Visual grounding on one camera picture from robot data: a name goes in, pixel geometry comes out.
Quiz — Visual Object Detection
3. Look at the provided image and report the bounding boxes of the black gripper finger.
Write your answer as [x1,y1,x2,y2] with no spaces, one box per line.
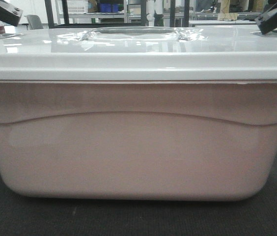
[255,2,277,34]
[0,0,23,26]

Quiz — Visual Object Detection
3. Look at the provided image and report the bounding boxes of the white bin lid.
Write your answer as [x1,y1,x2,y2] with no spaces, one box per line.
[0,25,277,84]

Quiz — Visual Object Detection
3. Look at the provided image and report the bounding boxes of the pinkish white storage bin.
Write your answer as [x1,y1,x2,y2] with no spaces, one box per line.
[0,83,277,201]

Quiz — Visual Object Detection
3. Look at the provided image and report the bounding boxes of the blue bins on far shelf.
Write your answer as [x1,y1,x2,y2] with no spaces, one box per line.
[98,3,119,13]

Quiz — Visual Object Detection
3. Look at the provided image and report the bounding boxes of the grey office chair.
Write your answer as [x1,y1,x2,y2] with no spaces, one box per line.
[25,14,44,30]

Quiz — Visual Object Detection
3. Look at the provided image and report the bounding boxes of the black metal frame rack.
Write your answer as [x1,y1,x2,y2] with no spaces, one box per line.
[45,0,191,29]

